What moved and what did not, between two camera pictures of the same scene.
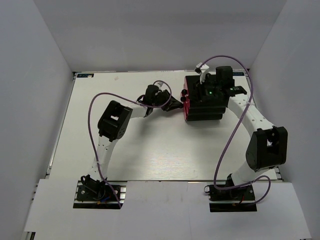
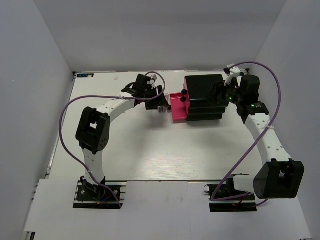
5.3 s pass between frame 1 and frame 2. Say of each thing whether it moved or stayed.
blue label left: stayed
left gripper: moved
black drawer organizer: stayed
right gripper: moved
